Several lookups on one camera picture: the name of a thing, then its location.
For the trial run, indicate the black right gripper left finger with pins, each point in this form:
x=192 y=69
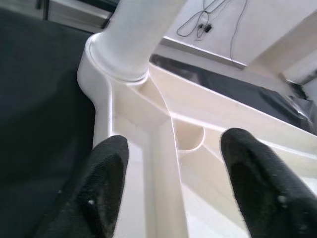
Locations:
x=94 y=193

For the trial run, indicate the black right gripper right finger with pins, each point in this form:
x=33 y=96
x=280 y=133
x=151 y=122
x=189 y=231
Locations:
x=267 y=193

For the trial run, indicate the white plastic table leg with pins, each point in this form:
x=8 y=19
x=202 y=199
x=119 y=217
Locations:
x=133 y=37

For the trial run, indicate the white plastic table top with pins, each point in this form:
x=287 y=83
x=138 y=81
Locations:
x=198 y=111

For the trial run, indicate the black tablecloth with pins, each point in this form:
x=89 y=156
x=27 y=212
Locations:
x=37 y=99

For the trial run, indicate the black power adapter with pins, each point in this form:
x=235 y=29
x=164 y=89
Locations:
x=207 y=27

